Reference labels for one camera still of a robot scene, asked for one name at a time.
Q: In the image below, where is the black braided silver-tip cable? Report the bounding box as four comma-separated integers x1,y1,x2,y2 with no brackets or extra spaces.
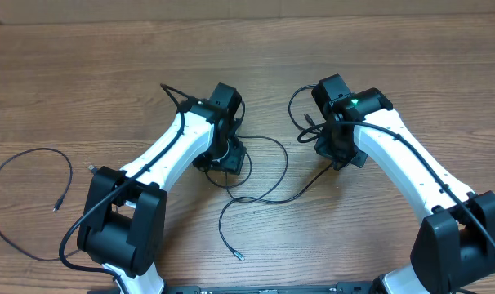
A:
202,135,337,262

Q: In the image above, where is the thin black USB cable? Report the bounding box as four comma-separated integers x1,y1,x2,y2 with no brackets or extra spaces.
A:
0,147,100,263

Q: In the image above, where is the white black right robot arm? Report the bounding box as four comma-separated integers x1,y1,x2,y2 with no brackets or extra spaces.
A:
311,74,495,293

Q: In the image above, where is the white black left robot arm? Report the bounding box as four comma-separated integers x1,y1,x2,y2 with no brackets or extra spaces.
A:
77,83,246,293

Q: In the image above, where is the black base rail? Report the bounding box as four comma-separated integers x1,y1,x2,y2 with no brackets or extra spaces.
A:
87,281,379,294

